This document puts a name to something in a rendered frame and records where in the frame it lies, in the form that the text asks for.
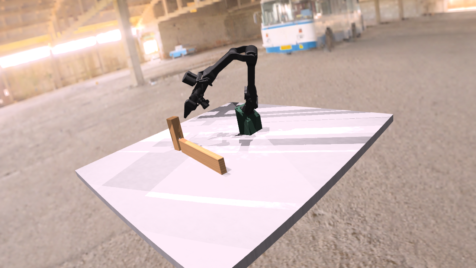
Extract light wooden board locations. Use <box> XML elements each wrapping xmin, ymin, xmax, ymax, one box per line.
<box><xmin>179</xmin><ymin>138</ymin><xmax>227</xmax><ymax>175</ymax></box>

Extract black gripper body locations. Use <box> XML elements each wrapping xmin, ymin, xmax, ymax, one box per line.
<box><xmin>184</xmin><ymin>88</ymin><xmax>204</xmax><ymax>110</ymax></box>

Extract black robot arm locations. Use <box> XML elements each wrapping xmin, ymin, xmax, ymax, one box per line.
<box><xmin>182</xmin><ymin>45</ymin><xmax>258</xmax><ymax>116</ymax></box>

